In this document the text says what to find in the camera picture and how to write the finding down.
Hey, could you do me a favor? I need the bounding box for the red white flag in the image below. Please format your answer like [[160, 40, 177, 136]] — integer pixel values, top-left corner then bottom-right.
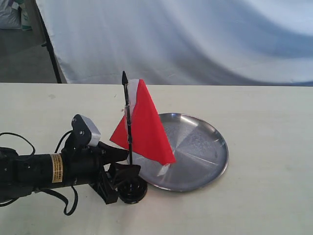
[[110, 71, 176, 176]]

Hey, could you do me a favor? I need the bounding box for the black backdrop stand pole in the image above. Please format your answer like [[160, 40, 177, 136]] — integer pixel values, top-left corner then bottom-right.
[[35, 1, 62, 84]]

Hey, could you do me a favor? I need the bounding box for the black cable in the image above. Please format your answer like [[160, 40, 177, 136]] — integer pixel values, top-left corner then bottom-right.
[[0, 129, 79, 216]]

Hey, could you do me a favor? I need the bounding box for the white backdrop cloth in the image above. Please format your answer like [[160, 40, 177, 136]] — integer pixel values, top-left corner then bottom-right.
[[37, 0, 313, 86]]

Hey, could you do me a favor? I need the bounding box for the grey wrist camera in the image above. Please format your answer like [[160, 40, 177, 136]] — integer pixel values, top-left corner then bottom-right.
[[71, 114, 101, 147]]

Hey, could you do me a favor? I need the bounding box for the black round flag base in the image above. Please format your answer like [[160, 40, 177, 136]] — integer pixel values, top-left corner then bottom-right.
[[117, 176, 148, 204]]

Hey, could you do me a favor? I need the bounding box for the round steel plate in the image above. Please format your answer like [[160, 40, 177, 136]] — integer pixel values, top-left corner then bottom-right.
[[133, 113, 229, 192]]

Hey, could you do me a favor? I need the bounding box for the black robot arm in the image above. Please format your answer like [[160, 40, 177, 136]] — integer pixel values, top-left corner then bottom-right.
[[0, 131, 140, 204]]

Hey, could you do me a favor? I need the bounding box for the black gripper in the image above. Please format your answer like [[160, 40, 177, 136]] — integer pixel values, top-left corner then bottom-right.
[[61, 130, 141, 204]]

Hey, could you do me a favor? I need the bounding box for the white sack in background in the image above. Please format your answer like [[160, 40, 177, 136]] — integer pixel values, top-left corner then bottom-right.
[[0, 0, 32, 31]]

